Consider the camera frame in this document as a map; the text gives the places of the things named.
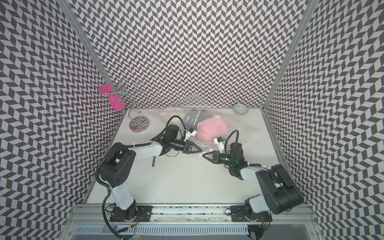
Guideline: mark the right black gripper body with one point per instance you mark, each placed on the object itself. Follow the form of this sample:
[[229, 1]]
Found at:
[[226, 159]]

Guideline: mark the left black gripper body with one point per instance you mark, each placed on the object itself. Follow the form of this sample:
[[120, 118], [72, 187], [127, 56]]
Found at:
[[178, 145]]

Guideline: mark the pink towel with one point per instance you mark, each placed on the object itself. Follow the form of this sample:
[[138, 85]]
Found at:
[[212, 128]]

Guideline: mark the grey towel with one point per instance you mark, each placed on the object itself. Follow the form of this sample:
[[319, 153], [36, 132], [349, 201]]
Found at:
[[194, 117]]

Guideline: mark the clear plastic vacuum bag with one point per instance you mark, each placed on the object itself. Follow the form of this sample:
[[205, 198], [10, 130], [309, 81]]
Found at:
[[240, 129]]

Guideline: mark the white patterned towel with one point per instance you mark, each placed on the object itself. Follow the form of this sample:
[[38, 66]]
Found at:
[[168, 112]]

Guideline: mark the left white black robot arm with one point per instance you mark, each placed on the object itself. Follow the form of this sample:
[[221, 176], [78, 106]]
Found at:
[[114, 169]]

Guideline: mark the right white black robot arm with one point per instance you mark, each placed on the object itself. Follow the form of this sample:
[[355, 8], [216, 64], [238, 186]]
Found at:
[[279, 193]]

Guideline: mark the green patterned rolled cloth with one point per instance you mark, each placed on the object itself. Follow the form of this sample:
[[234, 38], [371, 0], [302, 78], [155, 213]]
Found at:
[[240, 109]]

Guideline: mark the lower pink disc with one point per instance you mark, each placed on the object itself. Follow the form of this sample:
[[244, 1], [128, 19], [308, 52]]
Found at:
[[116, 102]]

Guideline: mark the pink disc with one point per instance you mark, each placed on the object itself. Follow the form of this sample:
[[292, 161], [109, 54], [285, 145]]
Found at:
[[105, 89], [116, 102]]

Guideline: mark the upper pink disc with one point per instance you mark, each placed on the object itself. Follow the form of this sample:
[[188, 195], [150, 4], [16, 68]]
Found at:
[[105, 89]]

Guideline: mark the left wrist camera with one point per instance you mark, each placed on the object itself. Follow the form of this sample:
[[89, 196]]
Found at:
[[190, 134]]

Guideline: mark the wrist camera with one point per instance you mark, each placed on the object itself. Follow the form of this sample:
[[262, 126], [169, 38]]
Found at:
[[220, 142], [190, 134]]

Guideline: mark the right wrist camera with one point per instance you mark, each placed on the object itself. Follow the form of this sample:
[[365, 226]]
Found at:
[[220, 142]]

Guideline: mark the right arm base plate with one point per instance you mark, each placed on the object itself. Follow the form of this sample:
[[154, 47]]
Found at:
[[246, 214]]

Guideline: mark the silver wire spiral stand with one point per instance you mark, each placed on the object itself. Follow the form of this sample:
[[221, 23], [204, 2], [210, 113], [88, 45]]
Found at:
[[129, 91]]

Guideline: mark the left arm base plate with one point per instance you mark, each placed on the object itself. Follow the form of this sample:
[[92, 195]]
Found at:
[[132, 214]]

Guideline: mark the aluminium front rail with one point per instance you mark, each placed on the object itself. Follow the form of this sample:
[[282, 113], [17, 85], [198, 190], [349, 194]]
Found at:
[[158, 214]]

